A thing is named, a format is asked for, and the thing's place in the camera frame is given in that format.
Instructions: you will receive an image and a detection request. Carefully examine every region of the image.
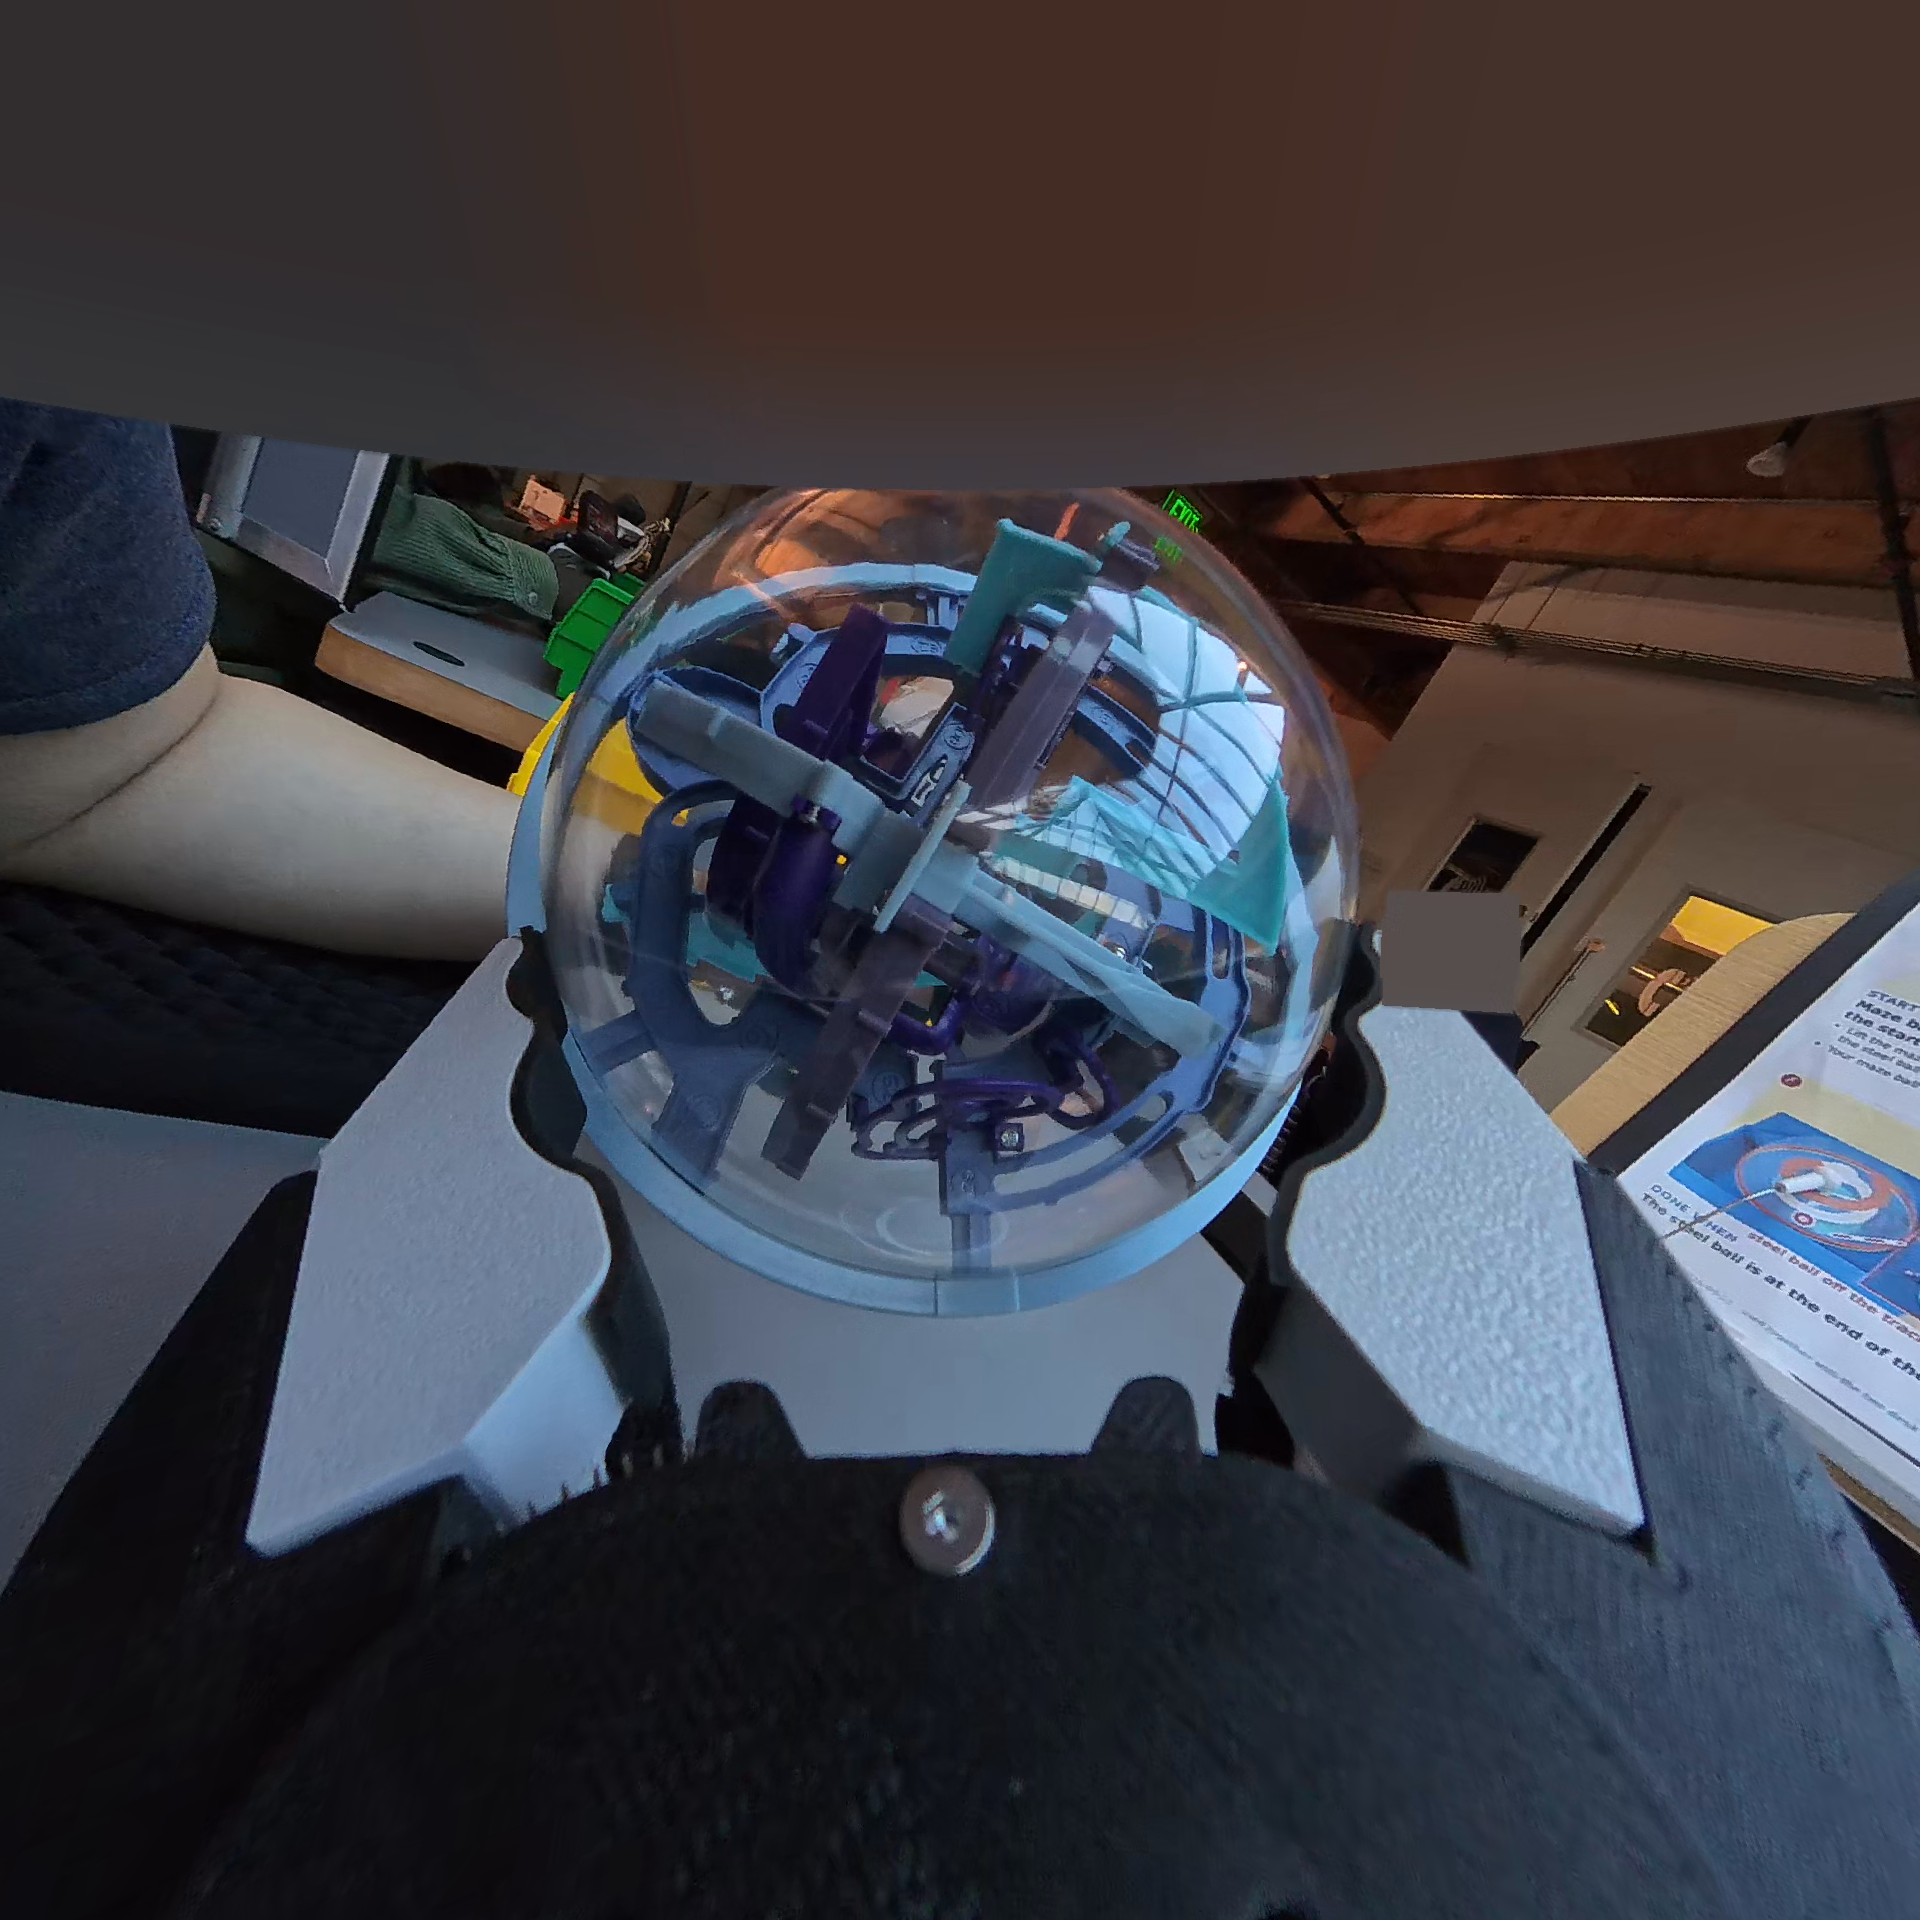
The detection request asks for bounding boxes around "clear plastic maze ball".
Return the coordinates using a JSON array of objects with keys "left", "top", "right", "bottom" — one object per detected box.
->
[{"left": 502, "top": 481, "right": 1364, "bottom": 1321}]

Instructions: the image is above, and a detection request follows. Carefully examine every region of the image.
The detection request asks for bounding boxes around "green plastic bin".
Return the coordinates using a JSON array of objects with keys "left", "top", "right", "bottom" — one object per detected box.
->
[{"left": 545, "top": 575, "right": 642, "bottom": 701}]

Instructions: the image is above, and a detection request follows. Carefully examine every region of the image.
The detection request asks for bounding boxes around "black textured mat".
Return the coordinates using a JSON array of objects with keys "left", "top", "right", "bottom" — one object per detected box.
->
[{"left": 0, "top": 881, "right": 505, "bottom": 1139}]

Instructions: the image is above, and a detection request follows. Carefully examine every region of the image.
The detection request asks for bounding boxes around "tan cardboard piece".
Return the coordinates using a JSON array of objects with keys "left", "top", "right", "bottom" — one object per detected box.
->
[{"left": 1550, "top": 912, "right": 1862, "bottom": 1157}]

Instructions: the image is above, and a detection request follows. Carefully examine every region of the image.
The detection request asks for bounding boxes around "person's left forearm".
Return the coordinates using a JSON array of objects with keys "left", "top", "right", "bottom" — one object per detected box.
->
[{"left": 0, "top": 644, "right": 531, "bottom": 965}]

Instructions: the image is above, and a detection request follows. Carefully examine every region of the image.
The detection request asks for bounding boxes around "white framed board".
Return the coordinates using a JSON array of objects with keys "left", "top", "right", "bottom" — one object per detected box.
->
[{"left": 198, "top": 438, "right": 396, "bottom": 605}]

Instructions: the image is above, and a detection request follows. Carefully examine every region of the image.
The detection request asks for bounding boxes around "yellow plastic bin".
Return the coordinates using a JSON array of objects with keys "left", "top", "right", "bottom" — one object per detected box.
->
[{"left": 507, "top": 696, "right": 585, "bottom": 800}]

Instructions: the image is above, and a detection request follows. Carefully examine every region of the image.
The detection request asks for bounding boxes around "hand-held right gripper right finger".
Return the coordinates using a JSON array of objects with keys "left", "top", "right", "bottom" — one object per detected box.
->
[{"left": 1254, "top": 926, "right": 1649, "bottom": 1535}]

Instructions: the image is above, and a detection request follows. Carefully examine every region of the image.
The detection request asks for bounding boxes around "person's blue shirt sleeve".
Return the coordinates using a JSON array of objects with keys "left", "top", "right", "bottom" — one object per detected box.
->
[{"left": 0, "top": 398, "right": 220, "bottom": 738}]

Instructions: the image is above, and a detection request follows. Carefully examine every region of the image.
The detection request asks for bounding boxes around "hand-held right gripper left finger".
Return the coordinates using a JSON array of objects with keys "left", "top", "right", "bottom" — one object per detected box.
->
[{"left": 244, "top": 930, "right": 629, "bottom": 1549}]

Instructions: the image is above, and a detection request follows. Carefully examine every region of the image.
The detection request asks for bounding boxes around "yellow lit window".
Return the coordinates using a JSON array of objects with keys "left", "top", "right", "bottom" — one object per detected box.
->
[{"left": 1575, "top": 890, "right": 1782, "bottom": 1051}]

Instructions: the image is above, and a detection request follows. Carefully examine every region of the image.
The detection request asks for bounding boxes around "printed instruction sheet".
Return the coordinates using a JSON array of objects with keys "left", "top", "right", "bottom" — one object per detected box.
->
[{"left": 1621, "top": 884, "right": 1920, "bottom": 1479}]

